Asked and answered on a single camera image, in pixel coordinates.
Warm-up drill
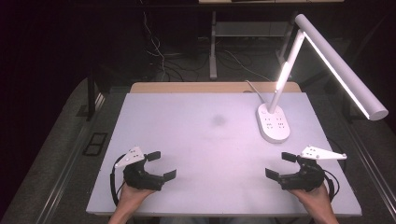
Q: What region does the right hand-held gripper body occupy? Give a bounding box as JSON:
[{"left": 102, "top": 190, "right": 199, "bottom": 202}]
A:
[{"left": 279, "top": 145, "right": 347, "bottom": 192}]

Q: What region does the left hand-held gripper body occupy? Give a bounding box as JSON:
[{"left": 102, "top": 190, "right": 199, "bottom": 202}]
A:
[{"left": 114, "top": 146, "right": 166, "bottom": 191}]

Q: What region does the person's left hand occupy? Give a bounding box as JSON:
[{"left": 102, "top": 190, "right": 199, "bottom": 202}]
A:
[{"left": 116, "top": 181, "right": 156, "bottom": 215}]

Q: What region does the person's right hand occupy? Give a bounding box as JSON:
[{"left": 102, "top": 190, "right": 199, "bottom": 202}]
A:
[{"left": 288, "top": 182, "right": 333, "bottom": 217}]

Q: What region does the white desk lamp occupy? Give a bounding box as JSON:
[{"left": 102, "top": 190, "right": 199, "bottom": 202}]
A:
[{"left": 255, "top": 13, "right": 389, "bottom": 145}]

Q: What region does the black metal stand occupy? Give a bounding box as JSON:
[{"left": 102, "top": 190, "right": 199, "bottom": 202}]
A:
[{"left": 86, "top": 66, "right": 110, "bottom": 122}]

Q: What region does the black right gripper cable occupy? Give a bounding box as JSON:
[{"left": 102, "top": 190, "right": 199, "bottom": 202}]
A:
[{"left": 322, "top": 169, "right": 341, "bottom": 203}]

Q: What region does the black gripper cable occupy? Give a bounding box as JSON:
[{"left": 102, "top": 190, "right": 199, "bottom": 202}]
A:
[
  {"left": 108, "top": 153, "right": 127, "bottom": 207},
  {"left": 322, "top": 169, "right": 341, "bottom": 203}
]

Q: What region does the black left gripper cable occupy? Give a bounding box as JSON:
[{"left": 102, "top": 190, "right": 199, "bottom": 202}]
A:
[{"left": 108, "top": 153, "right": 127, "bottom": 207}]

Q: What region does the white lamp cable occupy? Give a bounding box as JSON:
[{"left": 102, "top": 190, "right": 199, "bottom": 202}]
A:
[{"left": 244, "top": 79, "right": 267, "bottom": 105}]

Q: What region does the tangle of floor cables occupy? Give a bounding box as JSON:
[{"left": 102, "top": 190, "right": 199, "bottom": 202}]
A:
[{"left": 141, "top": 0, "right": 273, "bottom": 82}]

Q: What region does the grey metal table frame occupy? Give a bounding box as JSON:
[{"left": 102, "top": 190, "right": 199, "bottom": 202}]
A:
[{"left": 209, "top": 10, "right": 297, "bottom": 81}]

